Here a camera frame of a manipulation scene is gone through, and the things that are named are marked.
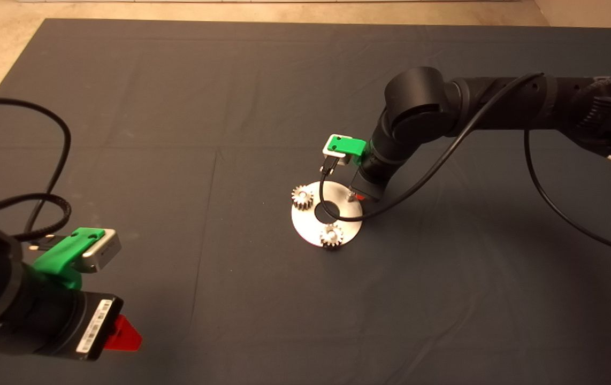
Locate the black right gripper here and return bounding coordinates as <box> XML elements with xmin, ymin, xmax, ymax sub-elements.
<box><xmin>349</xmin><ymin>157</ymin><xmax>393</xmax><ymax>204</ymax></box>

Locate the round metal carrier plate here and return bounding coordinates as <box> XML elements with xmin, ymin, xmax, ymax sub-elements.
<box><xmin>291</xmin><ymin>181</ymin><xmax>364</xmax><ymax>248</ymax></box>

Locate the braided black cable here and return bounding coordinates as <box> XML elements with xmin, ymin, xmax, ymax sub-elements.
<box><xmin>0</xmin><ymin>193</ymin><xmax>72</xmax><ymax>252</ymax></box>

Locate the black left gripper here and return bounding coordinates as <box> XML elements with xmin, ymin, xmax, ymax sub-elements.
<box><xmin>30</xmin><ymin>273</ymin><xmax>143</xmax><ymax>361</ymax></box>

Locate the dark grey table cloth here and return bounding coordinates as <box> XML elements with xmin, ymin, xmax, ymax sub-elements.
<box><xmin>0</xmin><ymin>19</ymin><xmax>611</xmax><ymax>385</ymax></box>

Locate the smooth black cable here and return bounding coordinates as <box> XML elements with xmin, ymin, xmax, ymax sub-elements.
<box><xmin>319</xmin><ymin>72</ymin><xmax>611</xmax><ymax>259</ymax></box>
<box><xmin>0</xmin><ymin>97</ymin><xmax>72</xmax><ymax>236</ymax></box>

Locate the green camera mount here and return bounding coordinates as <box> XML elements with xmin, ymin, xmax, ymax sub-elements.
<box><xmin>33</xmin><ymin>227</ymin><xmax>106</xmax><ymax>290</ymax></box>
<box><xmin>327</xmin><ymin>135</ymin><xmax>368</xmax><ymax>158</ymax></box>

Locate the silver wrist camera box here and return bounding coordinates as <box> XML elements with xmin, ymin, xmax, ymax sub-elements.
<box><xmin>81</xmin><ymin>229</ymin><xmax>123</xmax><ymax>274</ymax></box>
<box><xmin>322</xmin><ymin>134</ymin><xmax>352</xmax><ymax>166</ymax></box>

